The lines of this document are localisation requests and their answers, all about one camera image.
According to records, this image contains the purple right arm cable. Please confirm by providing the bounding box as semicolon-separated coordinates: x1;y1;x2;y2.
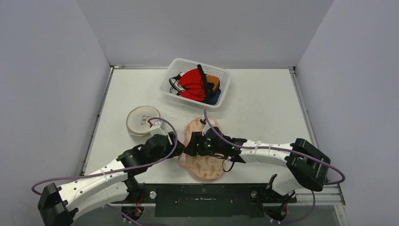
203;110;346;186

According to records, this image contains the orange bra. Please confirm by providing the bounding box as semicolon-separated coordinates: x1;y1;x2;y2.
206;75;220;93

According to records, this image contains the white plastic basket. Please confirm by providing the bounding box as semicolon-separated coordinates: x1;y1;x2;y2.
159;58;232;111

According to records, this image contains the white round mesh laundry bag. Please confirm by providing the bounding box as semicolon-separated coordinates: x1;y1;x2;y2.
126;105;160;137

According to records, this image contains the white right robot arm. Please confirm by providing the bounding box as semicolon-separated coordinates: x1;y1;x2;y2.
183;129;331;202

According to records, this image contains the black and white bra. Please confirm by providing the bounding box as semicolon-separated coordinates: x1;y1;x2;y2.
168;72;186;95

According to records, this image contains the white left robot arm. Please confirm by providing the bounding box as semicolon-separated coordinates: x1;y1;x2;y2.
38;132;185;226

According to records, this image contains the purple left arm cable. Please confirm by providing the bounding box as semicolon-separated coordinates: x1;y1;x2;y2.
31;117;179;196

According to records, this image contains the navy blue bra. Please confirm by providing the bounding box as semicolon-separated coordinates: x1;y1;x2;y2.
206;89;221;105

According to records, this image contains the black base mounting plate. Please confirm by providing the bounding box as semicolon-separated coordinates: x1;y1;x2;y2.
120;183;297;218

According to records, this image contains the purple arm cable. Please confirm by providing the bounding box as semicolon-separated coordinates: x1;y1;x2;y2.
31;117;179;196
203;110;346;186

